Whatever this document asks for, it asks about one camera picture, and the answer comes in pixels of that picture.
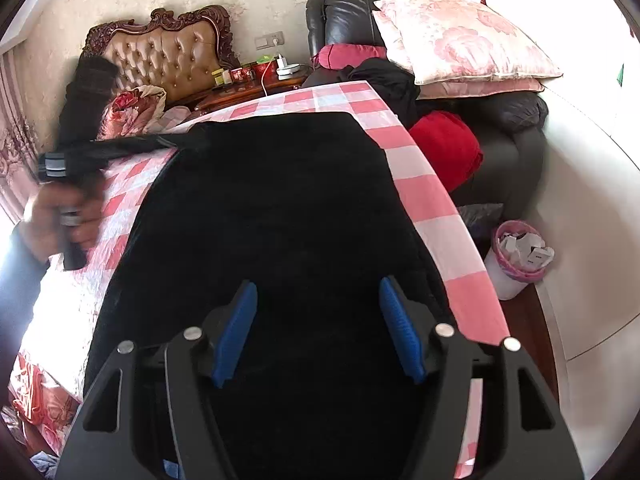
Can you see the dark wooden nightstand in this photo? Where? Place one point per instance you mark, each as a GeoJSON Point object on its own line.
{"type": "Point", "coordinates": [240, 92]}

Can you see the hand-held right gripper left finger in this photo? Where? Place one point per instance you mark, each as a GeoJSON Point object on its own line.
{"type": "Point", "coordinates": [235, 335]}

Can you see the red floral bed cover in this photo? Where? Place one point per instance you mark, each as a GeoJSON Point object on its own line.
{"type": "Point", "coordinates": [45, 400]}

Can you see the large pink floral pillow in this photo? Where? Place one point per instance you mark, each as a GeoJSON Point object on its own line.
{"type": "Point", "coordinates": [465, 35]}

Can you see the pink patterned curtain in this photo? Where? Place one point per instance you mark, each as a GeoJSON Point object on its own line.
{"type": "Point", "coordinates": [15, 135]}

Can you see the red cloth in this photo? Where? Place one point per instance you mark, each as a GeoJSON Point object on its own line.
{"type": "Point", "coordinates": [445, 150]}

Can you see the red and green box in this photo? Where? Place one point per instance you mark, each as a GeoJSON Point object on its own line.
{"type": "Point", "coordinates": [263, 71]}

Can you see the person's left hand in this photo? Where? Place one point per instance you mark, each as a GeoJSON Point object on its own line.
{"type": "Point", "coordinates": [47, 220]}

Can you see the pink-lined white trash bin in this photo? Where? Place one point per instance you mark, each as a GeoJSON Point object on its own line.
{"type": "Point", "coordinates": [515, 265]}

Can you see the black leather sofa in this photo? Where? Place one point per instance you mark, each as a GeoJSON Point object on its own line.
{"type": "Point", "coordinates": [510, 165]}

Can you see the black clothes pile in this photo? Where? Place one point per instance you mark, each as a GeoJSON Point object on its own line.
{"type": "Point", "coordinates": [385, 85]}

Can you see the wall socket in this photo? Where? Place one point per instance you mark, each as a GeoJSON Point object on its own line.
{"type": "Point", "coordinates": [269, 40]}

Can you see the tufted leather carved headboard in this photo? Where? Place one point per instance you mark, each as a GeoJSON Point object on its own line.
{"type": "Point", "coordinates": [160, 55]}

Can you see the dark padded garment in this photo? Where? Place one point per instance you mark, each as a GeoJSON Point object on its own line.
{"type": "Point", "coordinates": [510, 112]}

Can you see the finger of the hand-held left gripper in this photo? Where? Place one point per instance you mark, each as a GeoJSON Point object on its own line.
{"type": "Point", "coordinates": [140, 145]}

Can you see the black pants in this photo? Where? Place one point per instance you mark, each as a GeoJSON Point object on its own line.
{"type": "Point", "coordinates": [280, 210]}

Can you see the pink checked bed sheet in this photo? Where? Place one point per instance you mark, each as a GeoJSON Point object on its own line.
{"type": "Point", "coordinates": [425, 160]}

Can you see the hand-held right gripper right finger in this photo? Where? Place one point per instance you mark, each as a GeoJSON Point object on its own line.
{"type": "Point", "coordinates": [402, 330]}

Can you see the person's blue jeans leg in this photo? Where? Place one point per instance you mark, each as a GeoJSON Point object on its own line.
{"type": "Point", "coordinates": [47, 465]}

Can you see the small pink pillow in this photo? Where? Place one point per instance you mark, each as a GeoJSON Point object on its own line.
{"type": "Point", "coordinates": [175, 117]}

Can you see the flat pink pillow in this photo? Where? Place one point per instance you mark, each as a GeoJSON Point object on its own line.
{"type": "Point", "coordinates": [480, 89]}

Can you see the black plastic bag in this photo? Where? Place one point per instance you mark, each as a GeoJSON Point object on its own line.
{"type": "Point", "coordinates": [480, 220]}

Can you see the white charger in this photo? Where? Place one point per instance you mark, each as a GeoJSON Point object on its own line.
{"type": "Point", "coordinates": [290, 67]}

